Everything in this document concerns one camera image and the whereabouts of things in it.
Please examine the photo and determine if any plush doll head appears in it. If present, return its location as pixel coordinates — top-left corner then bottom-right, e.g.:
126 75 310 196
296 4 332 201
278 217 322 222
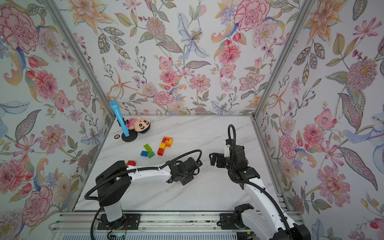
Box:
126 117 151 134

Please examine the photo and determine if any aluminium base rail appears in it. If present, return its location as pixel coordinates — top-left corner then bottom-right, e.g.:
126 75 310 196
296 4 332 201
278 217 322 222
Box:
48 211 258 240

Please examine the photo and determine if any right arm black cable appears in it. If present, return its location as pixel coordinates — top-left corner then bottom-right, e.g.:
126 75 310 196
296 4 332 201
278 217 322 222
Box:
227 124 238 157

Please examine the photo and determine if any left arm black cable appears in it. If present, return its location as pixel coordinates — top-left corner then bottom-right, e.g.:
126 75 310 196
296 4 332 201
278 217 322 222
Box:
83 149 203 240

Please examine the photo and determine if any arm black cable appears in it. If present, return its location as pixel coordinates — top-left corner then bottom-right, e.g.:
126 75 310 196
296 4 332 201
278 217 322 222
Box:
83 149 203 240
227 124 238 157

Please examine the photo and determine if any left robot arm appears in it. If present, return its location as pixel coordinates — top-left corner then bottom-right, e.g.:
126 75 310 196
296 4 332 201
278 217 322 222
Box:
84 157 203 223

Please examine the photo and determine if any blue tube on stand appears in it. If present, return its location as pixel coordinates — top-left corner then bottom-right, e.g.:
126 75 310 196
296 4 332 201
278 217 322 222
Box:
110 100 130 137

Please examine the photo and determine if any lime green lego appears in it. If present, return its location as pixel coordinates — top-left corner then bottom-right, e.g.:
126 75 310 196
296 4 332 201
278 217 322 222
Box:
144 144 152 153

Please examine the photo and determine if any black round stand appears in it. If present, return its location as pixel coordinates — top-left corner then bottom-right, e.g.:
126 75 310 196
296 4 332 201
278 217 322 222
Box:
121 121 138 142

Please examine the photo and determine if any red square lego brick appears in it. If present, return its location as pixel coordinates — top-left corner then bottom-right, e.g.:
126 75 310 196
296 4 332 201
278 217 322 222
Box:
157 148 165 156

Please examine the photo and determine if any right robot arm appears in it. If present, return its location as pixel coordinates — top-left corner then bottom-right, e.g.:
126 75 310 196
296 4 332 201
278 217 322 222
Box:
209 145 311 240

